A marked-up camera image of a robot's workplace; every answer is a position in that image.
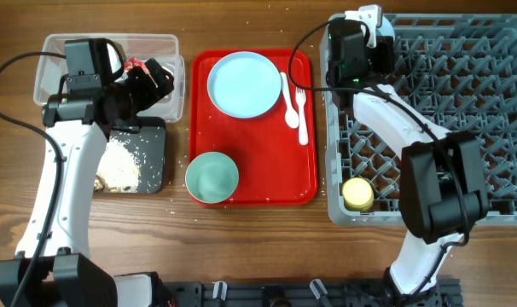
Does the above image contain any yellow plastic cup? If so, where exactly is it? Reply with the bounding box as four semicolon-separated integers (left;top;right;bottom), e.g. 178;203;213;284
341;177;374;211

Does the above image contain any white napkin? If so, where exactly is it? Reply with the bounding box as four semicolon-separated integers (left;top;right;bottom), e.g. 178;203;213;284
115;66;173;82

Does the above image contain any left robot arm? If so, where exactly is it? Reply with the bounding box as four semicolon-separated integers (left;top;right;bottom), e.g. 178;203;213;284
0;38;177;306

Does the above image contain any blue bowl with food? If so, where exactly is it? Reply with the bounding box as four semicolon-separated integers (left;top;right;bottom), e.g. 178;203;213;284
376;16;395;39

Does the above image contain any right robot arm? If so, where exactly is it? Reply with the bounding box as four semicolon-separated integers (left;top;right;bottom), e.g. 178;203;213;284
323;12;488;305

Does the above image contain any clear plastic bin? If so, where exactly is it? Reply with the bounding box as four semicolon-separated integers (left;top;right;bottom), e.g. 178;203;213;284
33;33;185;123

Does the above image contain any grey dishwasher rack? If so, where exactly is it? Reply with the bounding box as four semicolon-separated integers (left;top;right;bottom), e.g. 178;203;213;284
322;14;517;226

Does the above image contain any empty mint green bowl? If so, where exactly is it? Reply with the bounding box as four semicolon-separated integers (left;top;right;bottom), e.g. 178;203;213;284
185;152;240;205

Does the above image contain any red snack wrapper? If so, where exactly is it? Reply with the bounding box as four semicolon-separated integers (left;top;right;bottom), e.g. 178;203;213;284
124;57;149;74

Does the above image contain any white plastic spoon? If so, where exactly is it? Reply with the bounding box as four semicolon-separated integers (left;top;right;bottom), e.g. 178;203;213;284
280;72;299;129

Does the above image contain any food scraps and rice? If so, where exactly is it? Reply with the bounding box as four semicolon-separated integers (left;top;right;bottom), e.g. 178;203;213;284
94;131;164;194

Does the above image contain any red serving tray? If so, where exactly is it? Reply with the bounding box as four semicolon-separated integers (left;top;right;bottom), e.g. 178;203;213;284
188;49;318;206

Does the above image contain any light blue plate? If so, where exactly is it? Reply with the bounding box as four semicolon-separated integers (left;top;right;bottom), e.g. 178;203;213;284
206;51;282;119

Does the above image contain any white plastic fork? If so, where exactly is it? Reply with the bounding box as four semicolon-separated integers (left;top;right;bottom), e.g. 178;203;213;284
295;87;309;146

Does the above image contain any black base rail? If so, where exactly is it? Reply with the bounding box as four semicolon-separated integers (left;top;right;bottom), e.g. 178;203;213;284
164;279;463;307

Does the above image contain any black waste tray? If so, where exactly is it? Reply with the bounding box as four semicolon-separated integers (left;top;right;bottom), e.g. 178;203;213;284
41;116;167;195

